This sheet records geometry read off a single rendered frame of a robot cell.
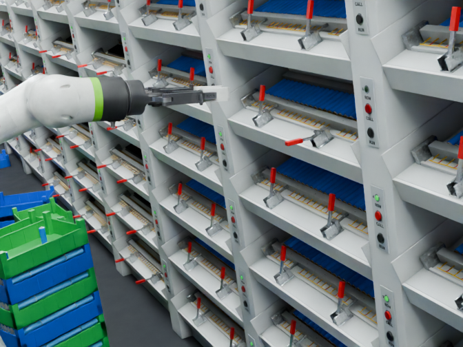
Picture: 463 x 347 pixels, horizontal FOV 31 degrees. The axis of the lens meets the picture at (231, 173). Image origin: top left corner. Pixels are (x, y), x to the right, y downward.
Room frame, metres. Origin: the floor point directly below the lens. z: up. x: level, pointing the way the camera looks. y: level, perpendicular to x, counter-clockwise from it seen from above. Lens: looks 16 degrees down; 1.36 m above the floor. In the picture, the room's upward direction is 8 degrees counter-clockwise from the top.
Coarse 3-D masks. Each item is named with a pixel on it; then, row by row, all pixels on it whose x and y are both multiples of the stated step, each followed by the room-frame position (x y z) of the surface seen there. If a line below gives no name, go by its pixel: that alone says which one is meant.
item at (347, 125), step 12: (276, 108) 1.92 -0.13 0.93; (288, 108) 1.85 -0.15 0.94; (300, 108) 1.80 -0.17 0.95; (312, 108) 1.77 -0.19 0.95; (300, 120) 1.78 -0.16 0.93; (312, 120) 1.74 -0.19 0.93; (324, 120) 1.70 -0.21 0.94; (336, 120) 1.65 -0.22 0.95; (348, 120) 1.62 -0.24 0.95; (348, 132) 1.60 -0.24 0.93
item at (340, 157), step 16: (256, 80) 2.06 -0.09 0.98; (272, 80) 2.07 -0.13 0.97; (336, 80) 1.85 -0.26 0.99; (240, 96) 2.04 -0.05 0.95; (224, 112) 2.02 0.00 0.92; (240, 112) 2.02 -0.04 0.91; (256, 112) 1.97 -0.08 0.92; (272, 112) 1.92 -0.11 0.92; (240, 128) 1.97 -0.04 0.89; (256, 128) 1.88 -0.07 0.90; (272, 128) 1.83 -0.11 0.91; (288, 128) 1.79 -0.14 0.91; (304, 128) 1.75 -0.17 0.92; (272, 144) 1.82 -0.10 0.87; (304, 144) 1.68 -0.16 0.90; (336, 144) 1.61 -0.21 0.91; (352, 144) 1.46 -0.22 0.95; (304, 160) 1.70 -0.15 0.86; (320, 160) 1.62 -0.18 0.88; (336, 160) 1.55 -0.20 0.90; (352, 160) 1.51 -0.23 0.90; (352, 176) 1.52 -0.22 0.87
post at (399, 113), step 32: (384, 0) 1.38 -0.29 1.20; (416, 0) 1.41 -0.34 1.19; (352, 32) 1.45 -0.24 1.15; (352, 64) 1.46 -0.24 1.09; (384, 96) 1.38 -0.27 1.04; (416, 96) 1.40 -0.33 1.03; (384, 128) 1.38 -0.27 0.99; (416, 128) 1.40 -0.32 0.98; (384, 192) 1.40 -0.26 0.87; (416, 224) 1.39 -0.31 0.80; (384, 256) 1.42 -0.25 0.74; (416, 320) 1.39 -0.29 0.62
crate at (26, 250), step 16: (32, 224) 2.55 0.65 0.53; (48, 224) 2.57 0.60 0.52; (64, 224) 2.53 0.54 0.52; (80, 224) 2.45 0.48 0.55; (0, 240) 2.47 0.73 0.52; (16, 240) 2.51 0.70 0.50; (32, 240) 2.54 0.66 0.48; (48, 240) 2.52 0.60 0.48; (64, 240) 2.40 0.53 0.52; (80, 240) 2.44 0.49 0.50; (0, 256) 2.25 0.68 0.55; (16, 256) 2.28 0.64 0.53; (32, 256) 2.32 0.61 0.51; (48, 256) 2.35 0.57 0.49; (0, 272) 2.26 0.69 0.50; (16, 272) 2.27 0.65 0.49
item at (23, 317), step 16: (64, 288) 2.37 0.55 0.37; (80, 288) 2.41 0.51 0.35; (96, 288) 2.45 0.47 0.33; (16, 304) 2.26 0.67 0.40; (32, 304) 2.29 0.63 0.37; (48, 304) 2.33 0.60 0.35; (64, 304) 2.37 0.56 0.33; (0, 320) 2.31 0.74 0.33; (16, 320) 2.25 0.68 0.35; (32, 320) 2.29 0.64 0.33
